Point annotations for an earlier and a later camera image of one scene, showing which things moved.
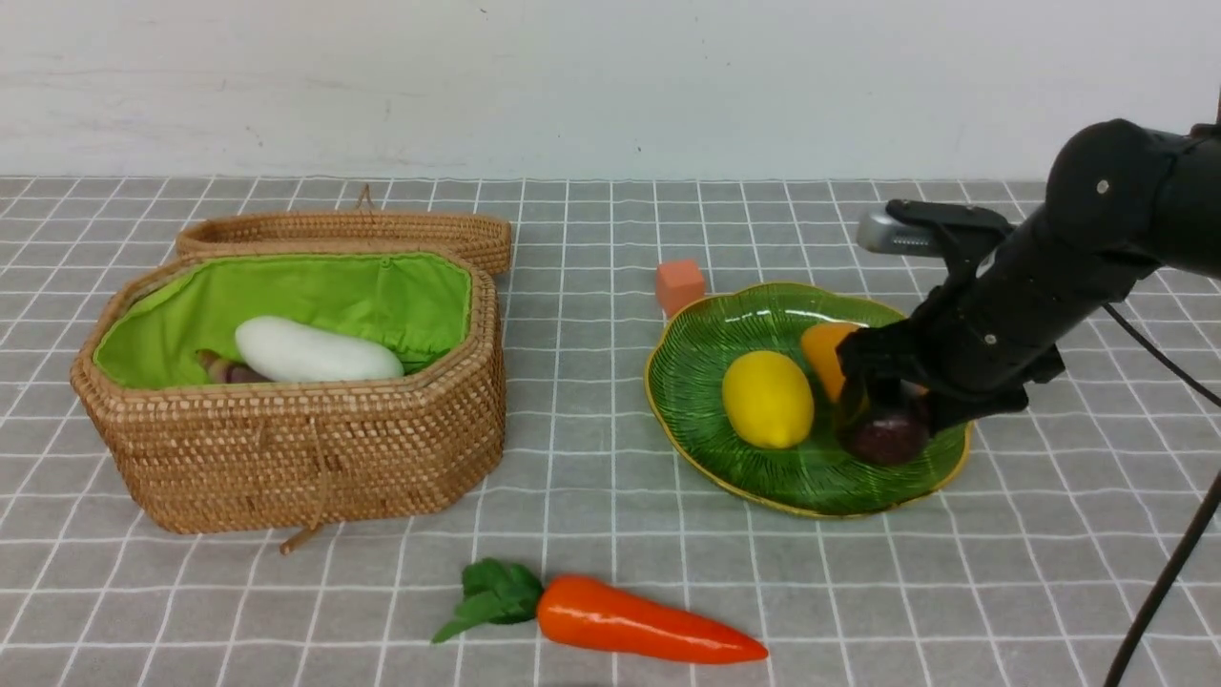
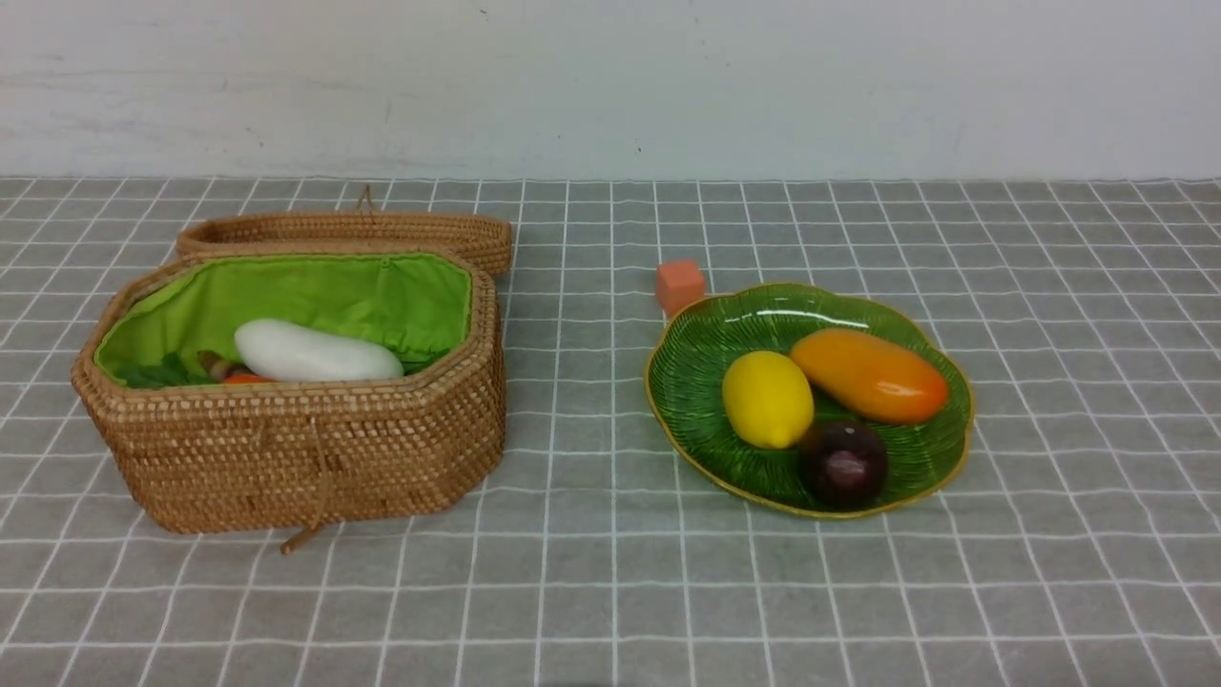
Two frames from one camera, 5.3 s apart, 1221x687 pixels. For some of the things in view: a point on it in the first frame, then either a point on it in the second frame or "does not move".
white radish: (279, 349) does not move
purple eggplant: (221, 371) does not move
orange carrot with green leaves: (595, 616) -> (169, 370)
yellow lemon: (768, 399) does not move
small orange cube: (678, 282) does not move
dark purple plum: (885, 438) -> (842, 465)
